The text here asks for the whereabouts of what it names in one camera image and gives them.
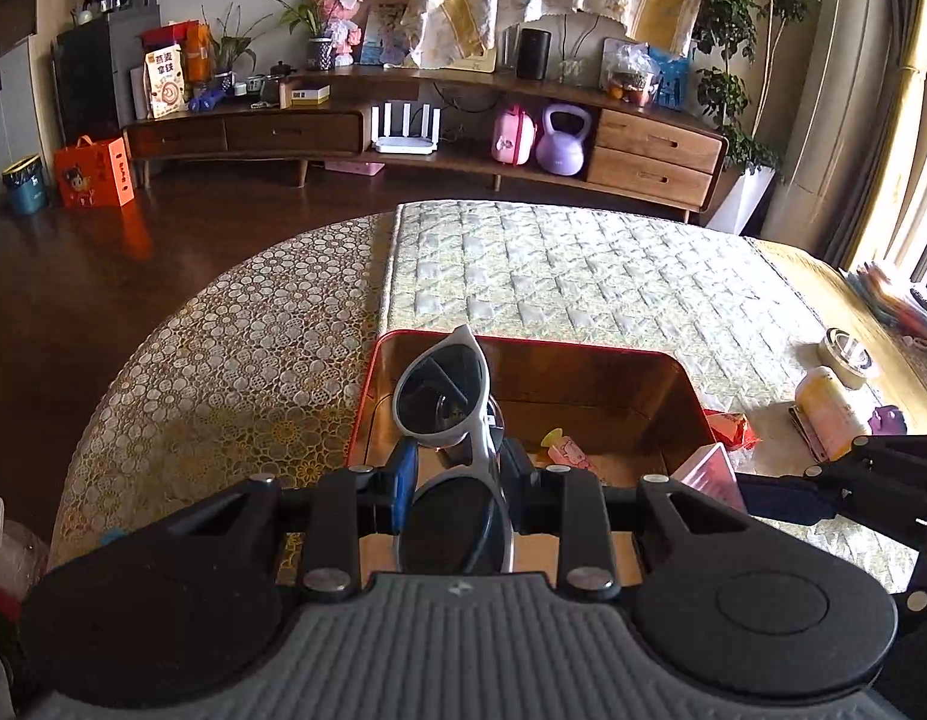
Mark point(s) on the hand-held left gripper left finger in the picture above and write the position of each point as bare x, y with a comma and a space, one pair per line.
405, 484

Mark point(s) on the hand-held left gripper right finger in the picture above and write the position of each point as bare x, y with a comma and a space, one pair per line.
531, 502

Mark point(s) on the white frame sunglasses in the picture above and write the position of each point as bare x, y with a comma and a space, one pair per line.
441, 397

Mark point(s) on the dark blue case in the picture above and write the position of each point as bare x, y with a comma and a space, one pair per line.
778, 499

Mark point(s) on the red tin box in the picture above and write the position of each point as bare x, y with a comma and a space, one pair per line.
583, 382

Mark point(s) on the small purple item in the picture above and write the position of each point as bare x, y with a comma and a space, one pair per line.
887, 420

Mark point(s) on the pink and yellow toy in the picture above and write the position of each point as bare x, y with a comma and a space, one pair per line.
564, 454

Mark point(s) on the white and yellow bottle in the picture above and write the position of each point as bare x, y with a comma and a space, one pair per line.
831, 409

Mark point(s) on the round metal ashtray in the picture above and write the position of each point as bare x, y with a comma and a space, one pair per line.
846, 356

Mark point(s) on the red snack packet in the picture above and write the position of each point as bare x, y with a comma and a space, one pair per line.
729, 427

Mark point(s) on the stack of colourful folders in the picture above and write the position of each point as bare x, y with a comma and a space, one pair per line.
898, 300

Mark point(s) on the pink striped box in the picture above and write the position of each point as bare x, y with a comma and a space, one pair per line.
707, 476

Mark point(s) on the lace circle tablecloth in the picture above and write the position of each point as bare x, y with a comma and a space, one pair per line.
246, 345

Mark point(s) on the quilted cream mat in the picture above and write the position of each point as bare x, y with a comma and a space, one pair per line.
568, 270

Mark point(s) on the white planter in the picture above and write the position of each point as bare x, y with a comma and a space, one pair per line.
741, 199

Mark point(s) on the flat pink box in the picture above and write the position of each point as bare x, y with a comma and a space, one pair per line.
354, 166

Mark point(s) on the white router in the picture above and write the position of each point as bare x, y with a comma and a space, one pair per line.
405, 131

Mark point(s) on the purple kettlebell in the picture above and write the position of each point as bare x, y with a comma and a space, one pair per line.
562, 146

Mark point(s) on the pink toy case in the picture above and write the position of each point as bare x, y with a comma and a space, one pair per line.
514, 139

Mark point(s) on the wooden TV cabinet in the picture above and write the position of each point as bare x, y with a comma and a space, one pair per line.
651, 142

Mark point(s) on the beige curtain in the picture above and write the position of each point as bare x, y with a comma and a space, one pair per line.
838, 90

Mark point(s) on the white and yellow box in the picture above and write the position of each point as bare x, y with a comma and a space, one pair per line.
307, 95

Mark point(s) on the clear plastic bottle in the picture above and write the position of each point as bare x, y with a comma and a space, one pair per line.
9, 559

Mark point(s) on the blue toy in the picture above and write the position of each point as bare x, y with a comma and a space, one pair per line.
207, 100

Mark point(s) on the plastic bag of fruit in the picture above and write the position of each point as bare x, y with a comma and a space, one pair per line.
630, 79

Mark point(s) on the orange gift box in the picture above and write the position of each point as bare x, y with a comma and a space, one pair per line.
92, 176

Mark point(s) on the plant in patterned pot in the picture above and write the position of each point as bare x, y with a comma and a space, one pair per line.
317, 49

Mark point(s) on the black speaker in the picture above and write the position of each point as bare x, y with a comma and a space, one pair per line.
534, 54

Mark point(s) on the blue picture book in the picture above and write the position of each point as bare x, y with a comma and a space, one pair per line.
381, 34

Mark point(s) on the small potted plant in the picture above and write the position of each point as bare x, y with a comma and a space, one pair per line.
231, 52

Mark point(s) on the pink doll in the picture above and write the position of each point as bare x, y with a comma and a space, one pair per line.
342, 22

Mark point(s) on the white and orange cereal bag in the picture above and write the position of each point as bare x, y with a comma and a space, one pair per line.
165, 82

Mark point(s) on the green potted tree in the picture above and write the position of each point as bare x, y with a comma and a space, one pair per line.
726, 30

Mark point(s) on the orange bottle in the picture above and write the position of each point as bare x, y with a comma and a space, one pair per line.
198, 52

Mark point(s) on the teal bucket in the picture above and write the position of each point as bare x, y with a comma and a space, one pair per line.
26, 187

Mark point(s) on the black cabinet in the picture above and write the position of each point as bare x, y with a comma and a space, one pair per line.
96, 82

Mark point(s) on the red paper bag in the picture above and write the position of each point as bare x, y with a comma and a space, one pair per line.
163, 36

